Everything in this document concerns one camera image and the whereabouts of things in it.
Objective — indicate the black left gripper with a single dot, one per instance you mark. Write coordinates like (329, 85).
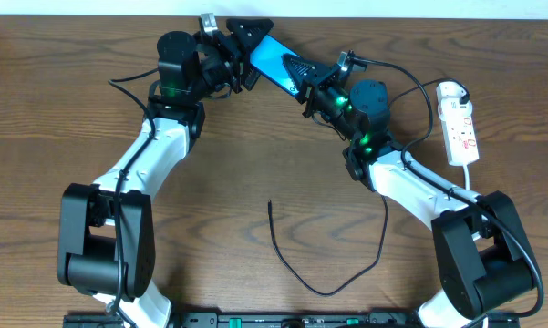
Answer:
(236, 61)

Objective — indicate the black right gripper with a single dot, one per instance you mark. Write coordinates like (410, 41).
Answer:
(314, 91)

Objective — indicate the blue Galaxy smartphone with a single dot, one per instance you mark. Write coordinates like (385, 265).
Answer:
(267, 58)

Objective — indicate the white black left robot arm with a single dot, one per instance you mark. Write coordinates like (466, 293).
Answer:
(106, 246)

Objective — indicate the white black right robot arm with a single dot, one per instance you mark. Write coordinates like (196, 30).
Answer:
(487, 269)

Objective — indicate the white USB charger adapter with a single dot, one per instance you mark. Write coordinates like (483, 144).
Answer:
(453, 89)

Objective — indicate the white power strip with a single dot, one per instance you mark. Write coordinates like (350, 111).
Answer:
(458, 131)

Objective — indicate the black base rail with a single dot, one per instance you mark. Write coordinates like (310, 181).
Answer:
(381, 318)

